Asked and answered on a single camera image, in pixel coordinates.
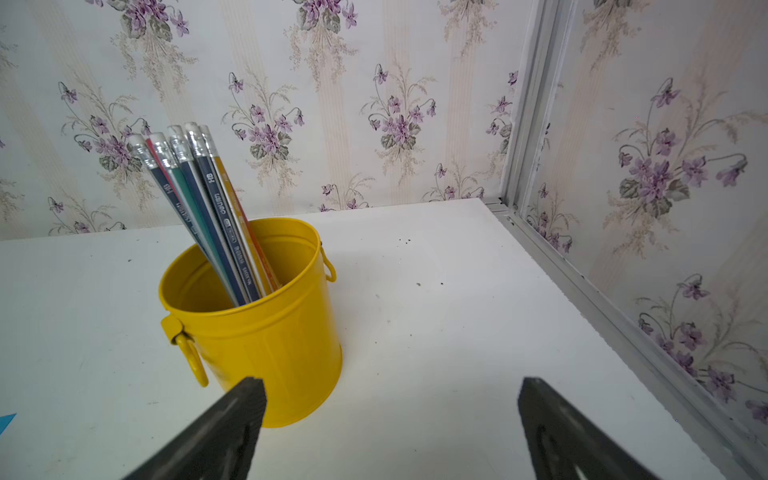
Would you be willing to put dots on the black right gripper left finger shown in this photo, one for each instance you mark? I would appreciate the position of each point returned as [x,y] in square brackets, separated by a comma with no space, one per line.
[219,444]

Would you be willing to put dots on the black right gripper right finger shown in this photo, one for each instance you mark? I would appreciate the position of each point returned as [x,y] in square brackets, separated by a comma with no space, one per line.
[564,444]

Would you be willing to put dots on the blue square paper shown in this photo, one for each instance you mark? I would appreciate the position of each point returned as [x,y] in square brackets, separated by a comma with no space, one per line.
[5,421]

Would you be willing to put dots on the yellow metal pencil bucket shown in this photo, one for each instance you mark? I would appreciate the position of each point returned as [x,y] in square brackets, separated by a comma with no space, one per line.
[288,340]

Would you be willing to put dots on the blue HB pencil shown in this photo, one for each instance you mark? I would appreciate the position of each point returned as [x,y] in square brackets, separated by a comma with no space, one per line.
[239,259]

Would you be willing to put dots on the dark blue pencil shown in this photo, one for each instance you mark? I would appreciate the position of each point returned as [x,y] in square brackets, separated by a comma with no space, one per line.
[174,198]

